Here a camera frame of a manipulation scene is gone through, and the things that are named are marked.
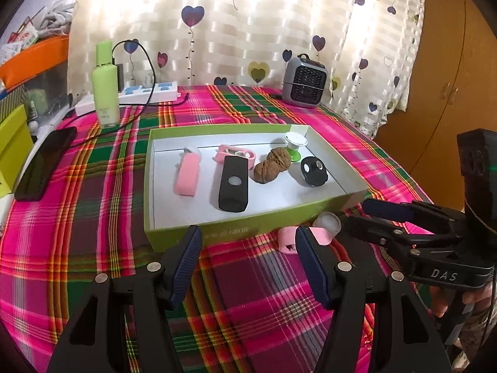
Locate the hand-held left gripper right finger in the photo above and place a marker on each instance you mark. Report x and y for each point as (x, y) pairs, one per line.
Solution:
(312, 268)

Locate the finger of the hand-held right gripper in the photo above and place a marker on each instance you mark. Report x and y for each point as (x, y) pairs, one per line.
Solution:
(372, 230)
(388, 209)

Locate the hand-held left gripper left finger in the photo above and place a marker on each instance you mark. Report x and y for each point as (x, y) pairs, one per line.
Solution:
(186, 264)

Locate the pink rectangular clip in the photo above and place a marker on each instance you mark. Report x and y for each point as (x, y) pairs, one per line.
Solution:
(287, 239)
(188, 175)

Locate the white round cap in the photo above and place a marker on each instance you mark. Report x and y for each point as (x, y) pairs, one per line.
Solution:
(329, 223)

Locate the green white box lid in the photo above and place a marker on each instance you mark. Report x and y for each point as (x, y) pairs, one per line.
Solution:
(202, 209)

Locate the black white oval device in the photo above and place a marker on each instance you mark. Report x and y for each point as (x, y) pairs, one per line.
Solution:
(316, 176)

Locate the black rectangular device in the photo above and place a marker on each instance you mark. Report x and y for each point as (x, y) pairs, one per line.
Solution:
(233, 198)

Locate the pink white carabiner hook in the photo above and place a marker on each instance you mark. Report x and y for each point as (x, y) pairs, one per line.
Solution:
(222, 157)

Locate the green white suction cup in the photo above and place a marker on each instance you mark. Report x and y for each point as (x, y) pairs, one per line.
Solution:
(296, 140)

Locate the person's right forearm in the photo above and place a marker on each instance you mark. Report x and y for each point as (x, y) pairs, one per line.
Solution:
(481, 330)

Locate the person's right hand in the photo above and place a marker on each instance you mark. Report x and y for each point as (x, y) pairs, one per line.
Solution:
(438, 303)

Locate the plaid tablecloth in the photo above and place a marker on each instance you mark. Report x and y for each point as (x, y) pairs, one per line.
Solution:
(97, 221)

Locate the wooden wardrobe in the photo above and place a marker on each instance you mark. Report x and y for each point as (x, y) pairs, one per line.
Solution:
(446, 85)

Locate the grey small heater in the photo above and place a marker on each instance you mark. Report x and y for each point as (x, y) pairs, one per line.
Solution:
(303, 85)

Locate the white blue power strip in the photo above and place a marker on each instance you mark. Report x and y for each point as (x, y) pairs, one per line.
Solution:
(163, 94)

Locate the black smartphone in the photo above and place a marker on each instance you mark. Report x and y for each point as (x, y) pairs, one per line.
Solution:
(42, 167)

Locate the light green bottle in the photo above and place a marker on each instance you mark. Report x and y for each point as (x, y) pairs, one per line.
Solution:
(105, 85)

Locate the black charger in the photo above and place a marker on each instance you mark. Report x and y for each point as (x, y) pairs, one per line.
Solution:
(120, 74)

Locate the yellow-green shoebox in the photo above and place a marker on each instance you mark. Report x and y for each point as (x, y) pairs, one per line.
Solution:
(13, 143)

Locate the heart print curtain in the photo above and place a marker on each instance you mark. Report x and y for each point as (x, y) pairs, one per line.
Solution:
(252, 15)

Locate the green white striped box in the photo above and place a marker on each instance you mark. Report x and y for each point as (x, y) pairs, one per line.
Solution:
(11, 103)

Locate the clear storage bin orange lid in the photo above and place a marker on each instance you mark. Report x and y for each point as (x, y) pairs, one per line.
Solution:
(35, 56)

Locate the pile of printed packets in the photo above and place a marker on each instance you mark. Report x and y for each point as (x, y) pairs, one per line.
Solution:
(17, 40)

